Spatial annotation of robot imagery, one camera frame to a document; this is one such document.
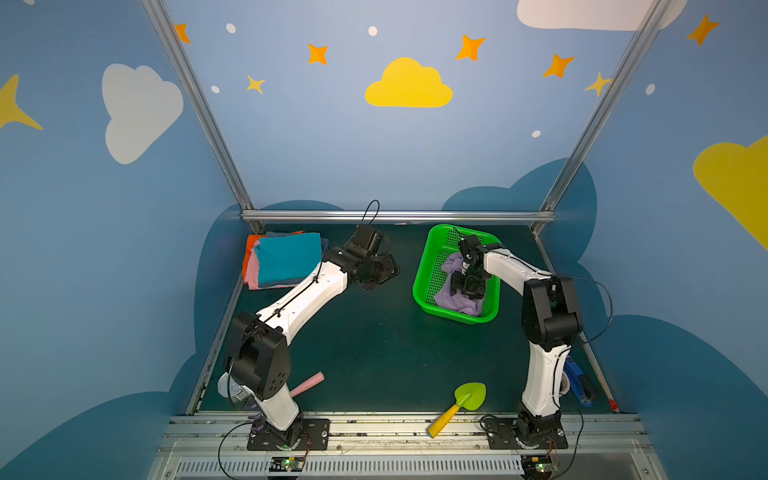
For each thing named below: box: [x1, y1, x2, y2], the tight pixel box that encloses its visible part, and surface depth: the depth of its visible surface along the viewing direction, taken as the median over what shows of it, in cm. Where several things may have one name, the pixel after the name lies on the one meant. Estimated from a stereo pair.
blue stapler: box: [564, 355, 594, 408], surface depth 82 cm
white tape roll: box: [559, 371, 571, 396], surface depth 83 cm
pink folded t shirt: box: [244, 240, 295, 290], surface depth 105 cm
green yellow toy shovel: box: [427, 382, 487, 439], surface depth 80 cm
